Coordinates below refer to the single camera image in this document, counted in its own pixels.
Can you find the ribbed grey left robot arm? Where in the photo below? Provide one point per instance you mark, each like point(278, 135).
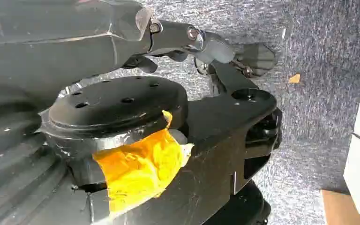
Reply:
point(9, 167)

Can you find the small orange paper scrap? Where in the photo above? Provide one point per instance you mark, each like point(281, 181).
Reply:
point(295, 79)

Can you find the brown wooden board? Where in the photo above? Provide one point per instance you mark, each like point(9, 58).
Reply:
point(344, 211)

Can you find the small white paper scrap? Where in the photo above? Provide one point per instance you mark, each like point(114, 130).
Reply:
point(283, 33)

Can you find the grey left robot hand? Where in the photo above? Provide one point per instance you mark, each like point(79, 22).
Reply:
point(43, 46)

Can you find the black robot foot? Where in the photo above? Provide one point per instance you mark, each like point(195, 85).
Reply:
point(242, 206)

